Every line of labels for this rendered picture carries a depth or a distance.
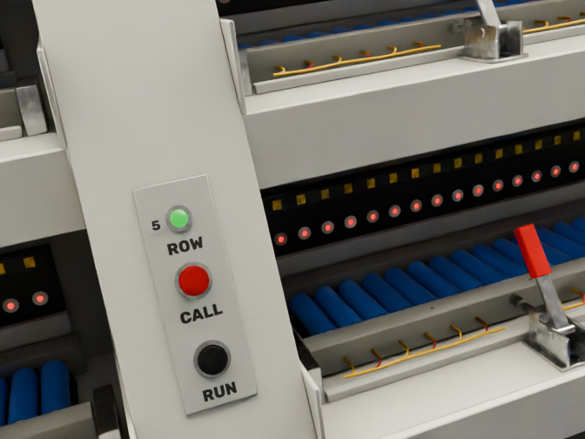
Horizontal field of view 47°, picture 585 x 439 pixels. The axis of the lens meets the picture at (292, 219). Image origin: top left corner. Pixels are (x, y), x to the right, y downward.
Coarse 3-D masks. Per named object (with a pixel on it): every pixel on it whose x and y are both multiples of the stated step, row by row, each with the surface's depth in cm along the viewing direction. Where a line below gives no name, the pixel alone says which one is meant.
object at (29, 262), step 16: (0, 256) 48; (16, 256) 48; (32, 256) 48; (48, 256) 49; (0, 272) 48; (16, 272) 48; (32, 272) 49; (48, 272) 49; (0, 288) 48; (16, 288) 49; (32, 288) 49; (48, 288) 49; (0, 304) 49; (32, 304) 49; (48, 304) 50; (64, 304) 50; (0, 320) 49; (16, 320) 49
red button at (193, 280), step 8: (184, 272) 35; (192, 272) 35; (200, 272) 36; (184, 280) 35; (192, 280) 35; (200, 280) 36; (208, 280) 36; (184, 288) 35; (192, 288) 35; (200, 288) 35
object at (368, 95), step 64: (256, 0) 55; (320, 0) 57; (384, 0) 58; (448, 0) 60; (512, 0) 58; (576, 0) 51; (256, 64) 44; (320, 64) 46; (384, 64) 44; (448, 64) 44; (512, 64) 42; (576, 64) 43; (256, 128) 38; (320, 128) 39; (384, 128) 40; (448, 128) 42; (512, 128) 43
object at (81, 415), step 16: (48, 416) 41; (64, 416) 41; (80, 416) 40; (0, 432) 40; (16, 432) 40; (32, 432) 40; (48, 432) 40; (64, 432) 40; (80, 432) 40; (96, 432) 41
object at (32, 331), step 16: (32, 320) 50; (48, 320) 49; (64, 320) 50; (0, 336) 49; (16, 336) 49; (32, 336) 49; (48, 336) 50; (112, 352) 52; (96, 368) 50; (112, 368) 49; (80, 384) 48; (96, 384) 48; (112, 384) 48; (80, 400) 46; (96, 400) 41; (112, 400) 41; (96, 416) 40; (112, 416) 39; (128, 416) 35; (112, 432) 38; (128, 432) 42
